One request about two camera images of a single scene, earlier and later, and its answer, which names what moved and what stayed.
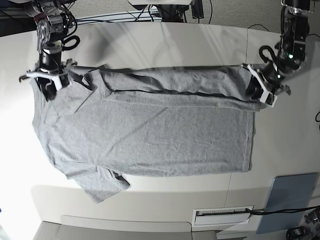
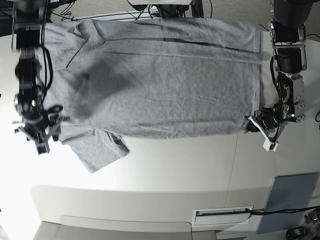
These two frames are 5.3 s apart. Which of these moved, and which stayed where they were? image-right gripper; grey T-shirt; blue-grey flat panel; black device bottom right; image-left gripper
Moved: image-right gripper; grey T-shirt; image-left gripper
Stayed: black device bottom right; blue-grey flat panel
